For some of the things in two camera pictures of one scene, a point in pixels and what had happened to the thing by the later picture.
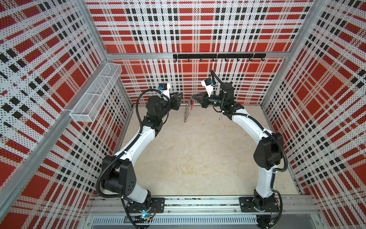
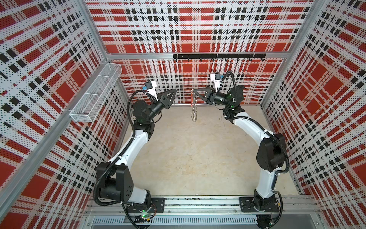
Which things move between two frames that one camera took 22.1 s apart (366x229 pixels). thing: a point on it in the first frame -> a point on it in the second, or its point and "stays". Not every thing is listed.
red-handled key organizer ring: (188, 109) -> (194, 102)
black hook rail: (220, 56) stays
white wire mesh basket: (88, 109) stays
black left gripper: (173, 100) -> (166, 102)
